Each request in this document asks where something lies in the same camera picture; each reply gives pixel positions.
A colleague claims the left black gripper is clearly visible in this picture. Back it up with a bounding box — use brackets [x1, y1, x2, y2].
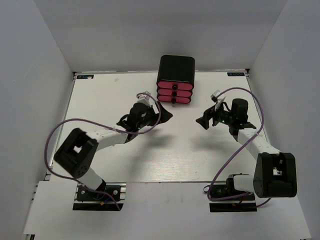
[137, 101, 173, 130]

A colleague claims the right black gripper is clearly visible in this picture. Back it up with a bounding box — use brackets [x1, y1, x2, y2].
[196, 99, 236, 130]

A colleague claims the pink drawer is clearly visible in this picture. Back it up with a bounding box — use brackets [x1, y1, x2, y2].
[157, 95, 191, 104]
[157, 81, 194, 91]
[157, 88, 192, 98]

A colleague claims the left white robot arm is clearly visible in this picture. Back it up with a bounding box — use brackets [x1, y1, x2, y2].
[54, 101, 173, 200]

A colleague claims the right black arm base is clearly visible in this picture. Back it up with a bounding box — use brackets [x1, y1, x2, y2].
[203, 173, 257, 213]

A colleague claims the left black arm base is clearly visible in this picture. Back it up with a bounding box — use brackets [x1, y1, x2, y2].
[72, 183, 126, 212]

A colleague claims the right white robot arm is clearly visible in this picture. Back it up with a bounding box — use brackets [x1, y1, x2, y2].
[196, 98, 298, 201]

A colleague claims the black drawer cabinet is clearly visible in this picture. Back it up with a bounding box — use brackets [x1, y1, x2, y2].
[157, 54, 196, 84]

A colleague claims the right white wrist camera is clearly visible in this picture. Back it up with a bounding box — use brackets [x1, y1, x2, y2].
[210, 90, 226, 110]

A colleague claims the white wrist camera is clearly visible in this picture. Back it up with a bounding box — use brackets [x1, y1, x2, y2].
[210, 90, 226, 110]
[136, 91, 151, 107]

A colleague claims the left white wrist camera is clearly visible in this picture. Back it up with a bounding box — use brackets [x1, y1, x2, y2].
[136, 91, 151, 107]

